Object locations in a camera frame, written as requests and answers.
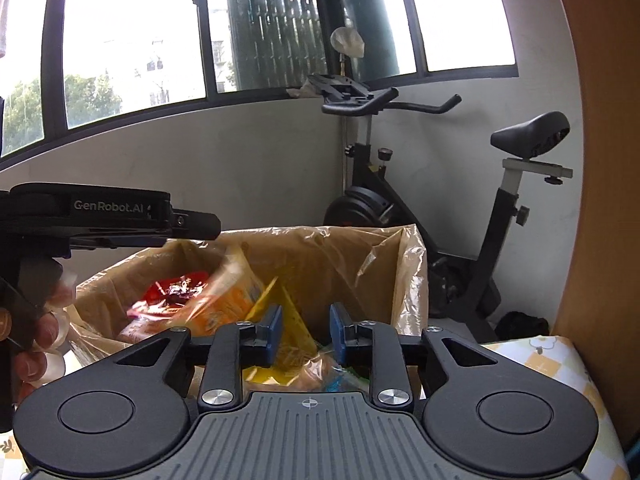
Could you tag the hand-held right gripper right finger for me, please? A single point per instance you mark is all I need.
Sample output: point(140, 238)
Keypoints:
point(336, 335)

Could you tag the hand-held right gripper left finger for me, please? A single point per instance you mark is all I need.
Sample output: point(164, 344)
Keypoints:
point(274, 332)

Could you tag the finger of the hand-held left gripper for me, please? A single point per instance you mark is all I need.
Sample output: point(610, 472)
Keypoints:
point(197, 225)

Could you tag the orange snack packet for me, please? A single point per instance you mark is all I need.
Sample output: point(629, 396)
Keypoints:
point(230, 305)

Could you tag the red snack bag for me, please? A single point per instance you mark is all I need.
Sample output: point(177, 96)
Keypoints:
point(175, 287)

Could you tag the plastic-wrapped cardboard box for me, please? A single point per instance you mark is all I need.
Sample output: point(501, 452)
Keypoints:
point(350, 260)

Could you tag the person's left hand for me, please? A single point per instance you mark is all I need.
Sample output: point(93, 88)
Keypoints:
point(47, 332)

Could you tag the yellow snack packet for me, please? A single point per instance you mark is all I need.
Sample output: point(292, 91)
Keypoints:
point(292, 310)

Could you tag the clear-wrapped brown snack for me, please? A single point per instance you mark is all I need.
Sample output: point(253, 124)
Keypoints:
point(310, 375)

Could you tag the pink snack packet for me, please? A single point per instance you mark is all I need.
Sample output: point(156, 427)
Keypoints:
point(137, 330)

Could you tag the black exercise bike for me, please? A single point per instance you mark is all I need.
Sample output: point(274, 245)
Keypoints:
point(470, 270)

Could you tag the beige rag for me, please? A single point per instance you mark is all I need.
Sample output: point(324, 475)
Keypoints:
point(305, 91)

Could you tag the black cloth bundle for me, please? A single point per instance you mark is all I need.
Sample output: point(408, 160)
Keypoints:
point(522, 326)

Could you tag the window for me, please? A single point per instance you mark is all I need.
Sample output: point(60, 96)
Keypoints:
point(135, 35)

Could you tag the hanging white garment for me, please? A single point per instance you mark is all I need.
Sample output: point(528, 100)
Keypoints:
point(7, 5)

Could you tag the clear suction cup hook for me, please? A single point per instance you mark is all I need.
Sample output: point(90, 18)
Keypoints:
point(345, 40)

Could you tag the floral printed blanket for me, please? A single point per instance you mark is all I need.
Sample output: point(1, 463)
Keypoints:
point(575, 370)

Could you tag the wooden panel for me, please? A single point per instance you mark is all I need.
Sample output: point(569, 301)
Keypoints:
point(610, 210)

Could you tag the blue fabric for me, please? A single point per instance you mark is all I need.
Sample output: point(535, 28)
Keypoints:
point(634, 460)

